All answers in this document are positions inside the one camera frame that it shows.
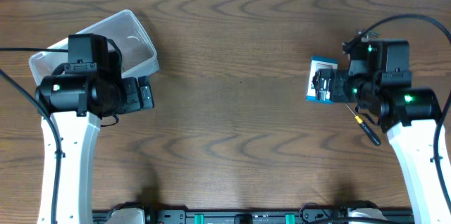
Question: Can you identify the blue white screwdriver box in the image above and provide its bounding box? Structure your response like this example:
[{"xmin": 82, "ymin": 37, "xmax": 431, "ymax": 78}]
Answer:
[{"xmin": 305, "ymin": 56, "xmax": 338, "ymax": 104}]

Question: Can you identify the clear plastic container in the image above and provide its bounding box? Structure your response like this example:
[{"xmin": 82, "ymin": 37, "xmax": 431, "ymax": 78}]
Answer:
[{"xmin": 29, "ymin": 10, "xmax": 160, "ymax": 85}]

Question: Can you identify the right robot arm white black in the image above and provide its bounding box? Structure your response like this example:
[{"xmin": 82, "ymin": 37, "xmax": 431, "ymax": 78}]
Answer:
[{"xmin": 306, "ymin": 39, "xmax": 450, "ymax": 223}]

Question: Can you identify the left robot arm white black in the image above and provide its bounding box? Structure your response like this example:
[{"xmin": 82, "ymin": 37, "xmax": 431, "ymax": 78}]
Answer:
[{"xmin": 35, "ymin": 34, "xmax": 154, "ymax": 223}]

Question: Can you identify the black yellow precision screwdriver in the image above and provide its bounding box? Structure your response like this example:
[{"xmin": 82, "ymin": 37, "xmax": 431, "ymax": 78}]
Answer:
[{"xmin": 345, "ymin": 103, "xmax": 381, "ymax": 146}]

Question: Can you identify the black mounting rail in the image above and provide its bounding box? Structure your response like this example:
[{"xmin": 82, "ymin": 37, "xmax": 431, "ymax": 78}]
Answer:
[{"xmin": 92, "ymin": 202, "xmax": 414, "ymax": 224}]

